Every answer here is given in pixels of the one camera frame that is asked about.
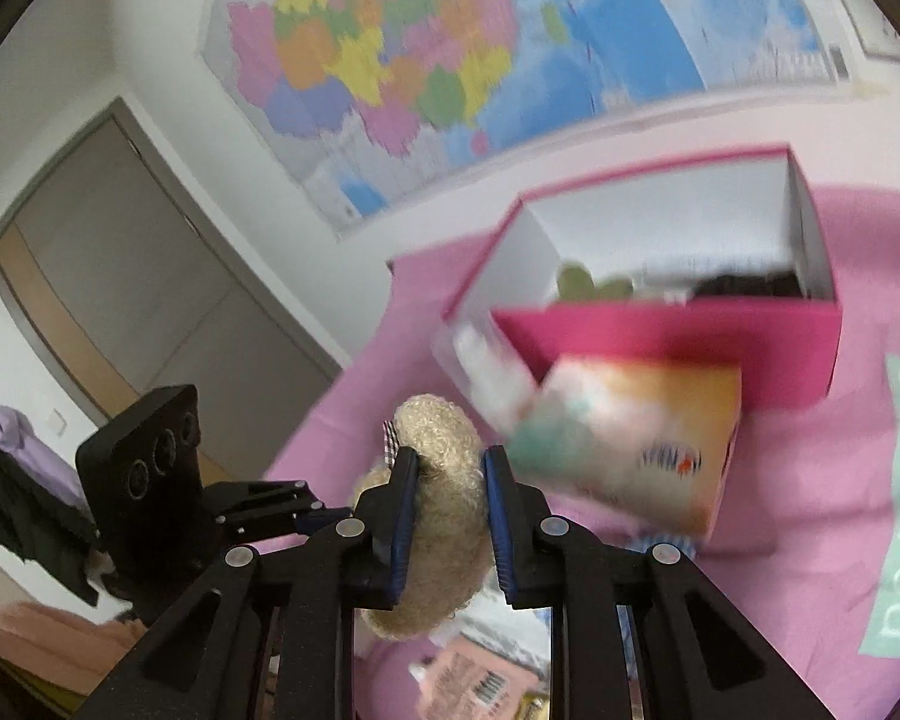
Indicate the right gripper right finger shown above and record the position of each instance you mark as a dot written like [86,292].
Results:
[632,634]

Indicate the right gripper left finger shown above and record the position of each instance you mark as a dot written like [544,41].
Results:
[271,635]

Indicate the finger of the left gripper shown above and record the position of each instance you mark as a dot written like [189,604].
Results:
[227,498]
[276,522]

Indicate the beige plush bunny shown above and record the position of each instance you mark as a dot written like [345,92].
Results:
[451,551]

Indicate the pink sleeved left forearm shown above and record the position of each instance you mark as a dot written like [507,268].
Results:
[61,657]

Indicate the black hanging clothes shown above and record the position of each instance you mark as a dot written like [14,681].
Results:
[36,526]

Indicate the blue checked fabric bow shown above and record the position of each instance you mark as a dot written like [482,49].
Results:
[645,542]

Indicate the pink flower tablecloth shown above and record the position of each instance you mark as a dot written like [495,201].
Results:
[807,542]

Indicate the grey door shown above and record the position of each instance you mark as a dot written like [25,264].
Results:
[121,283]

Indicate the orange teal tissue box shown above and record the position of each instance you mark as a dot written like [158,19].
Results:
[652,439]

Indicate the pink barcode packet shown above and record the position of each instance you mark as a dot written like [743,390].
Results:
[466,681]

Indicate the pink cardboard box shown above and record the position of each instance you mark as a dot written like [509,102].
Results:
[714,258]

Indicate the colourful wall map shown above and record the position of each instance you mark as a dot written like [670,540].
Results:
[365,103]

